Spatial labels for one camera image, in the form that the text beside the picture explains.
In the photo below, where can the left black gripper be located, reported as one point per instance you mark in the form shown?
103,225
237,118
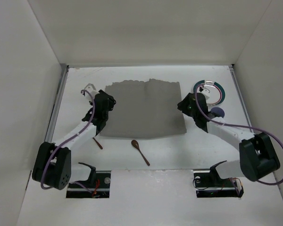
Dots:
109,103

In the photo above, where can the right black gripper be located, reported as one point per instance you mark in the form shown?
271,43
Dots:
183,106

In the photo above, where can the white plate green rim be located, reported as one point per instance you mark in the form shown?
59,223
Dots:
217,92

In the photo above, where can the purple plastic cup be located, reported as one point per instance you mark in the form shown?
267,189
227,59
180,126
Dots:
219,112

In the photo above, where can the grey cloth placemat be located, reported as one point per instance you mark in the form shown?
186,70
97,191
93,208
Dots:
145,110

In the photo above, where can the brown wooden fork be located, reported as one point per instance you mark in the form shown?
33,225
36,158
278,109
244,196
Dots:
98,144

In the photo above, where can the brown wooden spoon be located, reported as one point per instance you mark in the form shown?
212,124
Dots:
135,144

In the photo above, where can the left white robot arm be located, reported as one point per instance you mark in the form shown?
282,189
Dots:
53,167

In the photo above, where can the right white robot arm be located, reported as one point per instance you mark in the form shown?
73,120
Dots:
257,156

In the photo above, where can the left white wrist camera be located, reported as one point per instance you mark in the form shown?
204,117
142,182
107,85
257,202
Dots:
89,89

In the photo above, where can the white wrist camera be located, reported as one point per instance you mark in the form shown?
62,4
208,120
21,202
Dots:
89,89
205,91

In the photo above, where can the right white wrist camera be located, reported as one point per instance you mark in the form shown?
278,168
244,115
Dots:
205,91

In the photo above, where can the right aluminium table rail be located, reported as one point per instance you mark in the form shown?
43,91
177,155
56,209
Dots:
231,68

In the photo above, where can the aluminium table rail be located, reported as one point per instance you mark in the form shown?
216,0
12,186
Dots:
231,68
57,103

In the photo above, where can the left aluminium table rail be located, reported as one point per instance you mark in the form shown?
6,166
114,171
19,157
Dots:
57,103

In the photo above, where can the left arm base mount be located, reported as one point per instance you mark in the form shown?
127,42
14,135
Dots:
87,182

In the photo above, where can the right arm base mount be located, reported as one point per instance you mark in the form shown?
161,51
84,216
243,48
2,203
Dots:
208,184

